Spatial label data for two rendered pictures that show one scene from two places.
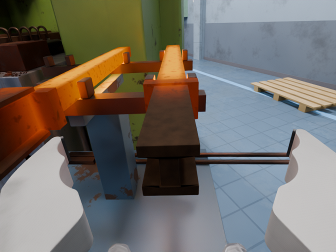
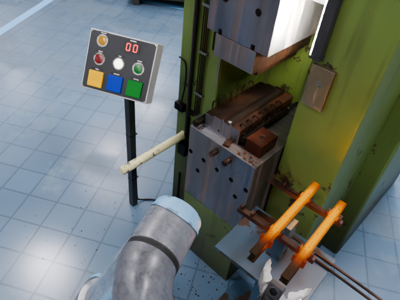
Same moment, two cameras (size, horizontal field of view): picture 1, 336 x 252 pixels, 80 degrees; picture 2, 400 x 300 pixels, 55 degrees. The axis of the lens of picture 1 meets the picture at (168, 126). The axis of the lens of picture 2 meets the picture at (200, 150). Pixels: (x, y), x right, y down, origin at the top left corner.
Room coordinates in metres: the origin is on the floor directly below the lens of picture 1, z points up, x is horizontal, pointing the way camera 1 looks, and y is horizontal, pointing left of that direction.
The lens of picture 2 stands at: (-0.63, -0.09, 2.02)
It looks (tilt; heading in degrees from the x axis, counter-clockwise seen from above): 42 degrees down; 33
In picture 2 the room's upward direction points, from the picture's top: 7 degrees clockwise
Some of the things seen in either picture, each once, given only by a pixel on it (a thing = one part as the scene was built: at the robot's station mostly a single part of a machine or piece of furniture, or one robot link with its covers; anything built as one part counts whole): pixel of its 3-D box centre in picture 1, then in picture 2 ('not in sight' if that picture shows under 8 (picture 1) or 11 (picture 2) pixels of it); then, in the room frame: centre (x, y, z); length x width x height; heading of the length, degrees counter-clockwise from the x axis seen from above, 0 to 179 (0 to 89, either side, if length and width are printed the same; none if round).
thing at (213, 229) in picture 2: not in sight; (237, 210); (0.77, 0.50, 0.23); 0.56 x 0.38 x 0.47; 174
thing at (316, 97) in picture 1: (297, 92); not in sight; (2.60, -1.79, 0.05); 1.10 x 0.75 x 0.10; 18
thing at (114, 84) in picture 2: not in sight; (115, 84); (0.42, 1.10, 1.01); 0.07 x 0.05 x 0.07; 109
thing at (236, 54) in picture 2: not in sight; (265, 38); (0.77, 0.55, 1.32); 0.42 x 0.20 x 0.10; 174
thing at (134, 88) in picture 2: not in sight; (134, 88); (0.45, 1.01, 1.01); 0.07 x 0.05 x 0.07; 109
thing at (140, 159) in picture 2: not in sight; (154, 152); (0.51, 0.93, 0.62); 0.44 x 0.05 x 0.05; 174
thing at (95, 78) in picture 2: not in sight; (96, 78); (0.39, 1.20, 1.01); 0.07 x 0.05 x 0.07; 109
